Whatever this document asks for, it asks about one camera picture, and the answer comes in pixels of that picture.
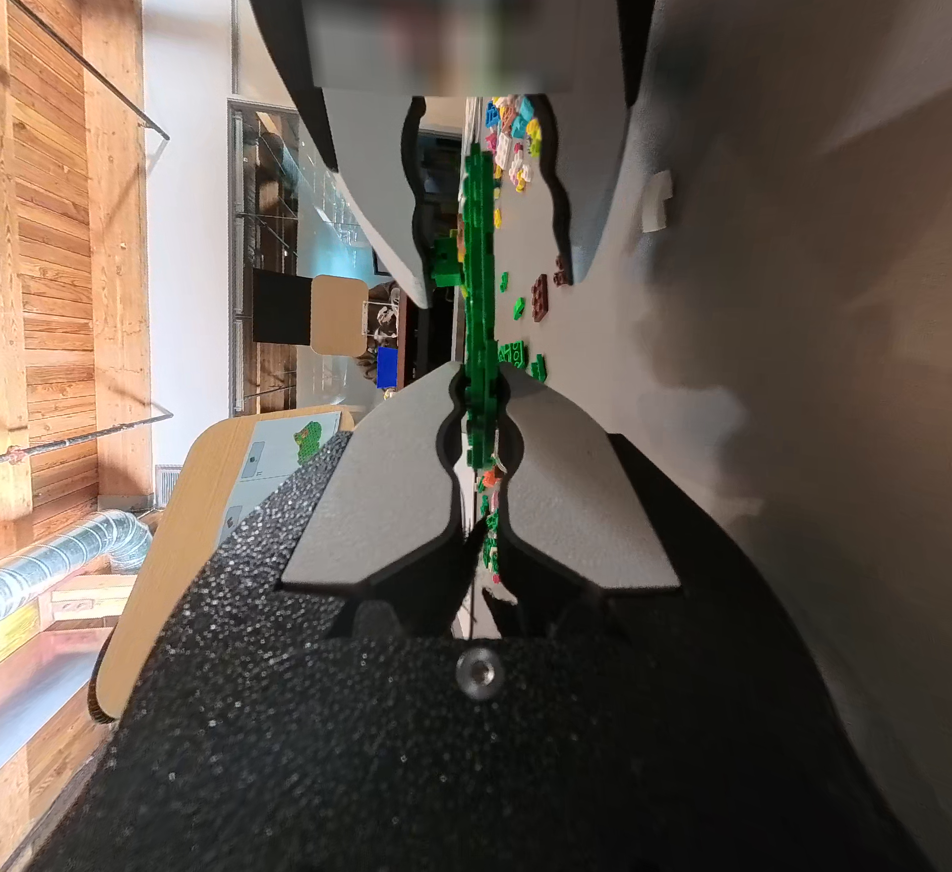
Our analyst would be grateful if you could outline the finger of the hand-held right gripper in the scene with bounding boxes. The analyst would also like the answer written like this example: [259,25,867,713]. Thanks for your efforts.
[536,0,627,287]
[320,87,435,311]

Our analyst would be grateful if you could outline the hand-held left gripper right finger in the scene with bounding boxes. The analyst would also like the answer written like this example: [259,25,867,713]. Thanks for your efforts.
[488,364,681,620]

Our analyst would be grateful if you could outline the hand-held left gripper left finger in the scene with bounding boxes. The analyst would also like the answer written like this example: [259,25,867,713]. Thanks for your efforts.
[280,364,465,620]

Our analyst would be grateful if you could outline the small colourful lego pieces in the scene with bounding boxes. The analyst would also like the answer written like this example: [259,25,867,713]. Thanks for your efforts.
[484,96,545,196]

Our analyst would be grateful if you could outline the tan curved lego piece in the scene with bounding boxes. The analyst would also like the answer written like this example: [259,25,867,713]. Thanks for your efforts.
[640,170,673,233]

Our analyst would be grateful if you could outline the instruction book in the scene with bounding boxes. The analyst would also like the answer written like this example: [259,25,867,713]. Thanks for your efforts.
[90,404,358,721]

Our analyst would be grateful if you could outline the green lego plate assembly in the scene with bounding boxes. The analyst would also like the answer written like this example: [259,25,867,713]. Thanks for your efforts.
[457,143,507,456]

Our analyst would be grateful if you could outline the cluster of green lego parts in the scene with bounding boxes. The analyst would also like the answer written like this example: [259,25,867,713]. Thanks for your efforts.
[496,270,548,385]

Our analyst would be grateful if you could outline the cardboard sheet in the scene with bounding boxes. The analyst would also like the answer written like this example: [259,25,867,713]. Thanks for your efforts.
[310,277,368,357]

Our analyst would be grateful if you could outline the black screen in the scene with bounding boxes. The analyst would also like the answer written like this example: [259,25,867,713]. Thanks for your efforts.
[253,271,313,349]

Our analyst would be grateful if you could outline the large silver ventilation duct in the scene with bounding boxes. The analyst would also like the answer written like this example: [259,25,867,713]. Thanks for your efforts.
[0,509,153,617]

